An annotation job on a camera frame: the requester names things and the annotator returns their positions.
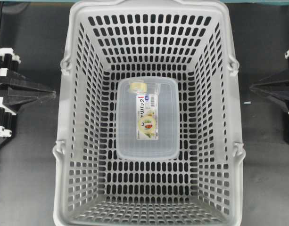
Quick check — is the grey plastic shopping basket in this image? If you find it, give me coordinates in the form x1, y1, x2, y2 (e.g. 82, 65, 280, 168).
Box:
53, 0, 246, 226

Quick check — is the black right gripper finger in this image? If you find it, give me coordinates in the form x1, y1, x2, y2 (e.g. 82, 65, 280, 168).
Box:
250, 74, 289, 112

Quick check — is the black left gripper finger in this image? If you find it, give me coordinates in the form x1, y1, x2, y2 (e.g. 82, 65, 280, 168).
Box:
0, 69, 53, 92
6, 88, 56, 111

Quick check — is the clear cellophane tape roll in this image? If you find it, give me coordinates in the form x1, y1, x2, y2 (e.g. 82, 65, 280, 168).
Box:
129, 81, 147, 94

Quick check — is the clear plastic food container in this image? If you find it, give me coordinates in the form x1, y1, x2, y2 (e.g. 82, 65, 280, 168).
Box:
116, 77, 180, 161

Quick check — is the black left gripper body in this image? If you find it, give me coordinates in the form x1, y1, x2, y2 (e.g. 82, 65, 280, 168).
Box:
0, 48, 21, 137

